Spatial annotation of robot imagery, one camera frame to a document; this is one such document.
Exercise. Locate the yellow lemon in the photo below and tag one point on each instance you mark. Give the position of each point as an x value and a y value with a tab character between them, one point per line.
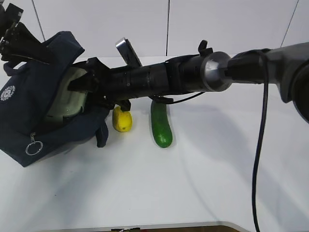
121	120

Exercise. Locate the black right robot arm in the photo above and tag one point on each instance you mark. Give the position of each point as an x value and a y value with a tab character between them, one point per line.
207	71

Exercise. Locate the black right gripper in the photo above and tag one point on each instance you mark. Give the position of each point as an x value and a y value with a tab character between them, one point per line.
111	86

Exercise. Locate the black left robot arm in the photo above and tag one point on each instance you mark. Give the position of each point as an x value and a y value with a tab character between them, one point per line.
17	43

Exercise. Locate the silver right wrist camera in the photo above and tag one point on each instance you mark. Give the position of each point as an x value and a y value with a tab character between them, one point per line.
127	52

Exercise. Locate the dark navy lunch bag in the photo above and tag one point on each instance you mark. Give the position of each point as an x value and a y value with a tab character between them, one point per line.
27	97

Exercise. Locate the green cucumber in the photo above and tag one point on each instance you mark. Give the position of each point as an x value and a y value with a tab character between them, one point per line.
161	129

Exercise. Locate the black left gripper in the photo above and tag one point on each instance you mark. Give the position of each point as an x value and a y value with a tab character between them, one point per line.
26	46

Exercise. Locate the glass container with green lid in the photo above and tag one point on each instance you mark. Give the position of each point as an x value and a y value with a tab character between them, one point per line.
67	103

